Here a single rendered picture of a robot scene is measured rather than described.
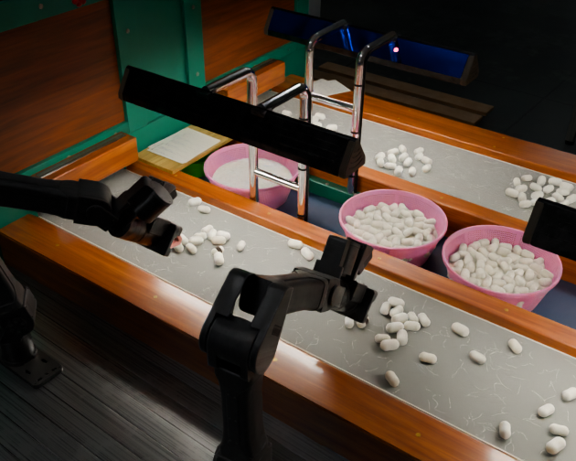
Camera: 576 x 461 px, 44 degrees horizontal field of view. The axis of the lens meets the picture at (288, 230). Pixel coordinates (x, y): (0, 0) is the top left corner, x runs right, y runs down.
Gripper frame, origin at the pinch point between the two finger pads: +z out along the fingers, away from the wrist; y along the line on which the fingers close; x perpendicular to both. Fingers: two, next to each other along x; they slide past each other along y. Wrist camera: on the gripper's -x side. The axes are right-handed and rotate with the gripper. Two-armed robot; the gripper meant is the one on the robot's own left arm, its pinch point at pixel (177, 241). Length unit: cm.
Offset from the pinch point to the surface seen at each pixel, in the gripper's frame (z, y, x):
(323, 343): 9.4, -35.8, 7.1
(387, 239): 42, -27, -19
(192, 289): 7.3, -3.3, 9.0
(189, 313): -0.6, -10.2, 12.4
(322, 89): 84, 31, -60
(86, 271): -2.9, 17.6, 14.5
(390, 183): 53, -18, -33
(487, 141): 83, -29, -59
